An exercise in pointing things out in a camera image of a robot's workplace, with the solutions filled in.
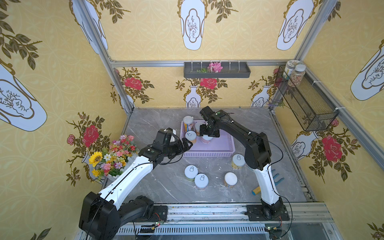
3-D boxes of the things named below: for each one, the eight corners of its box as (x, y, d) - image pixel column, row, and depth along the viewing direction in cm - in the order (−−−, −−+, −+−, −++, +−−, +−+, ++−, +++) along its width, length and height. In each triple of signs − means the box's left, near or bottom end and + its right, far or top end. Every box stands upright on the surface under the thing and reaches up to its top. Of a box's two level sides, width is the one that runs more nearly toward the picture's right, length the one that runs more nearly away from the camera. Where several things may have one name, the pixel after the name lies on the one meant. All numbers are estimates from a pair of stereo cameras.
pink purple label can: (194, 190, 83) (194, 187, 78) (194, 177, 88) (194, 173, 83) (208, 190, 83) (209, 187, 78) (207, 177, 88) (208, 173, 83)
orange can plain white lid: (224, 188, 83) (226, 184, 78) (222, 176, 87) (224, 172, 82) (235, 188, 83) (238, 184, 78) (233, 176, 87) (236, 172, 82)
